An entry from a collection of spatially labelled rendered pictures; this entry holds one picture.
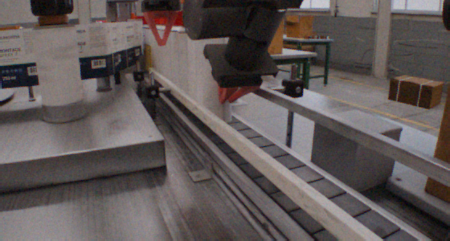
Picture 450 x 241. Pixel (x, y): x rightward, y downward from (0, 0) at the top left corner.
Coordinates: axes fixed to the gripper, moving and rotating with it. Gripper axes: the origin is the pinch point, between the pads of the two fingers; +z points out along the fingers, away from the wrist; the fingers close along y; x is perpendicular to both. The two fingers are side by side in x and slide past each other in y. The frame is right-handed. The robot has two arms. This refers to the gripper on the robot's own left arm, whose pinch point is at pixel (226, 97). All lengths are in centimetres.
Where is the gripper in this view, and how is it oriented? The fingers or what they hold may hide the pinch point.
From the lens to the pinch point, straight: 51.1
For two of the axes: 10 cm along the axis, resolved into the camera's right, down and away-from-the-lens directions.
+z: -2.6, 6.0, 7.6
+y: -9.1, 1.0, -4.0
